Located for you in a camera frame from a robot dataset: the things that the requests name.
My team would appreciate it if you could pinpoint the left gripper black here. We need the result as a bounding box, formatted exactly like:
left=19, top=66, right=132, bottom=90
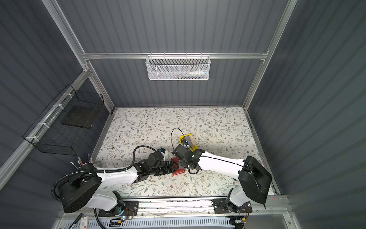
left=150, top=160, right=178, bottom=177

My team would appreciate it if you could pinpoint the red leather card holder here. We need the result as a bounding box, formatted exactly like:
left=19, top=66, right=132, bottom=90
left=171, top=157, right=185, bottom=177

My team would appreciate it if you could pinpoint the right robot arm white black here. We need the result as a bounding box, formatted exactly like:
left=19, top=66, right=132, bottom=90
left=173, top=145, right=273, bottom=213

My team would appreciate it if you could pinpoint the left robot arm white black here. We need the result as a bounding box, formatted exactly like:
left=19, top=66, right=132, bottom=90
left=51, top=149, right=179, bottom=213

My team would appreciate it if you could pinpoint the yellow plastic card tray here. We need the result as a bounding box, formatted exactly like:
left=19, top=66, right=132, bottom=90
left=179, top=134, right=197, bottom=152

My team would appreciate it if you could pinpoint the stack of credit cards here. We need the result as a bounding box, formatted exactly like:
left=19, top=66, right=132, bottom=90
left=185, top=135, right=195, bottom=148

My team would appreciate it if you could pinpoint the white pencil cup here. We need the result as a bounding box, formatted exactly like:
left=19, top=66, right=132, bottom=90
left=77, top=161, right=95, bottom=170

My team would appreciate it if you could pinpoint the white tube in basket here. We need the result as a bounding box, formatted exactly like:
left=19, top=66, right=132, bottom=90
left=188, top=70, right=209, bottom=77

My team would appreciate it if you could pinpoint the small white red box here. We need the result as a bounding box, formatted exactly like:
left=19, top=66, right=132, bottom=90
left=80, top=216, right=89, bottom=229

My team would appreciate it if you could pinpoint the black pen on ledge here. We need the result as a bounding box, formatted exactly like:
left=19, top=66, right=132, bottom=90
left=68, top=213, right=83, bottom=229

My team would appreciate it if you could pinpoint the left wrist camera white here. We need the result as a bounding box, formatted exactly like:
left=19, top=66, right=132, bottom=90
left=158, top=148, right=166, bottom=162

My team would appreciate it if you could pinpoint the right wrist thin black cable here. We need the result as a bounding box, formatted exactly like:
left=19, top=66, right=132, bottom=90
left=171, top=127, right=186, bottom=149

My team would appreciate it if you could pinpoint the white slotted cable duct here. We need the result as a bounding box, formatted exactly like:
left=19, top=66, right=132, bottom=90
left=107, top=217, right=231, bottom=229

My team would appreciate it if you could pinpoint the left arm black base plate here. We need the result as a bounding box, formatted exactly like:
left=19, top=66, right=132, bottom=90
left=98, top=201, right=140, bottom=217

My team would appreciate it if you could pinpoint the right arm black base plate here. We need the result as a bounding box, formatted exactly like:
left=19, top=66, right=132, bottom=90
left=211, top=198, right=253, bottom=214

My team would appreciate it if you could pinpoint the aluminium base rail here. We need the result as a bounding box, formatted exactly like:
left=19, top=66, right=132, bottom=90
left=61, top=196, right=289, bottom=219

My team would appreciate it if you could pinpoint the white wire mesh basket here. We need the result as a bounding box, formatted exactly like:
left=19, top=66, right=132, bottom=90
left=145, top=57, right=211, bottom=81

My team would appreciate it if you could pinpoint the black wire mesh basket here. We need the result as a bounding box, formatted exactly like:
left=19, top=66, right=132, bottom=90
left=23, top=85, right=104, bottom=156

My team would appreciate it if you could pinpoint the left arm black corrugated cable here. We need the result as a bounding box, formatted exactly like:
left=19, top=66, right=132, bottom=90
left=51, top=145, right=157, bottom=229

